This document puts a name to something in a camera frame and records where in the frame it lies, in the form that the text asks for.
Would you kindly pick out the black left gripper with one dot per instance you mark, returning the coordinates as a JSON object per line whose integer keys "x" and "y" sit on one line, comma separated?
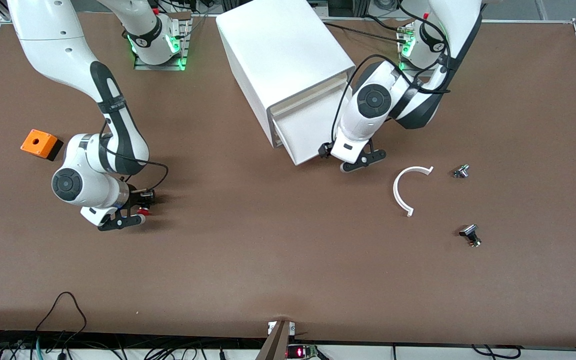
{"x": 325, "y": 149}

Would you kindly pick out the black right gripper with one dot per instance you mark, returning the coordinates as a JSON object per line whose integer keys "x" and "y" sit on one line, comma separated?
{"x": 138, "y": 198}

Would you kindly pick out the red push button switch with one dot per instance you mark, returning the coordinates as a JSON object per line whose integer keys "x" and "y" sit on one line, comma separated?
{"x": 143, "y": 212}

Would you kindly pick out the white plastic drawer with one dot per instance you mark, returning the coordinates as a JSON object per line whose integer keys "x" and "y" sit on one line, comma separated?
{"x": 303, "y": 135}
{"x": 308, "y": 96}

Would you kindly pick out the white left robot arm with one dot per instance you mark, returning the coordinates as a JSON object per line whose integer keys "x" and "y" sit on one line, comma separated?
{"x": 373, "y": 100}

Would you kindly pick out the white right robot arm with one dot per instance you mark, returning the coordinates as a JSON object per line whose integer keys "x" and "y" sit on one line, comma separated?
{"x": 83, "y": 185}

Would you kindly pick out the white drawer cabinet housing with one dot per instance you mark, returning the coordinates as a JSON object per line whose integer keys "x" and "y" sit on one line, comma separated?
{"x": 278, "y": 50}

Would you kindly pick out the upper metal bolt part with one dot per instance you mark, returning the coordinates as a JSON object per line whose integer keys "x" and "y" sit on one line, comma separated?
{"x": 461, "y": 171}

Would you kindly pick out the device with red display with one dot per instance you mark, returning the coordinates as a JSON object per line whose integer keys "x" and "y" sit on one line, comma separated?
{"x": 300, "y": 352}

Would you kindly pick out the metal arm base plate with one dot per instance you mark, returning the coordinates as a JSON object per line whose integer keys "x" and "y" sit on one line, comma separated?
{"x": 405, "y": 71}
{"x": 143, "y": 66}

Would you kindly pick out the orange button enclosure box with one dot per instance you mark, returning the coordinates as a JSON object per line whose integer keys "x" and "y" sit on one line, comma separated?
{"x": 39, "y": 142}

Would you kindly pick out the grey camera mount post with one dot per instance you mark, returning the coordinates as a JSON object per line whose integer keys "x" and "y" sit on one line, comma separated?
{"x": 275, "y": 345}

